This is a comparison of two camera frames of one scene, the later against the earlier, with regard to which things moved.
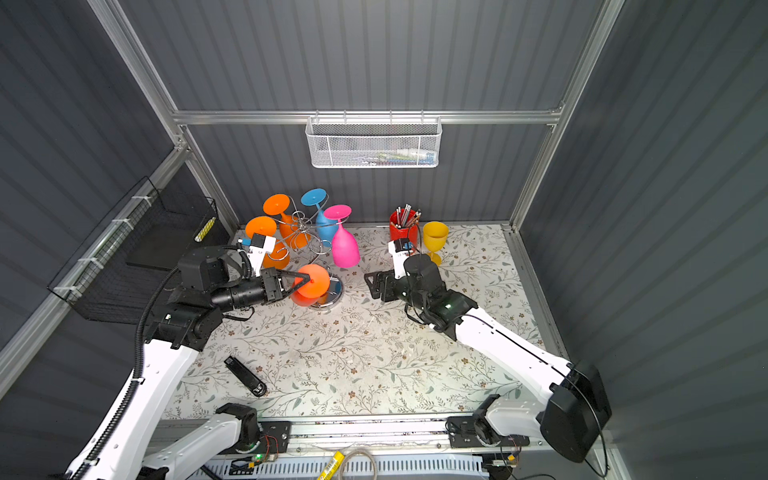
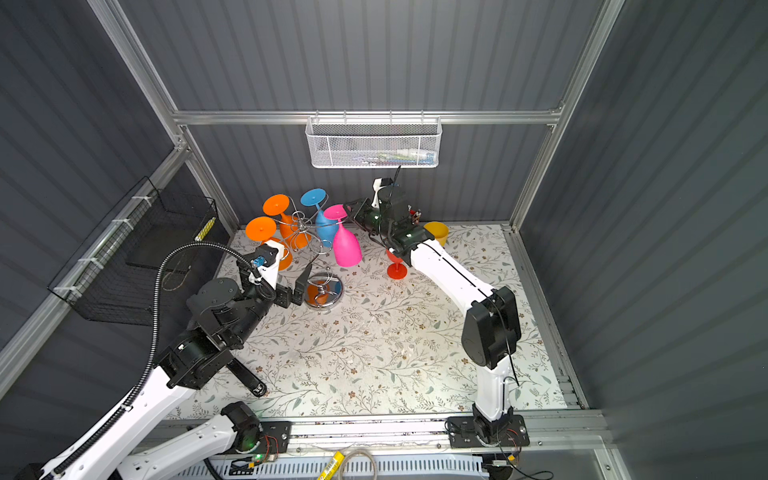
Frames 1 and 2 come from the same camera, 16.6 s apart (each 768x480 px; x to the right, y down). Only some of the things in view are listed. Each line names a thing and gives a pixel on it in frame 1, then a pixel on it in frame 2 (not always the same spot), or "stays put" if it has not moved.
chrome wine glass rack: (307, 229) stays put
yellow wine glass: (435, 235) stays put
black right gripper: (384, 277) to (364, 209)
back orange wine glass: (293, 233) stays put
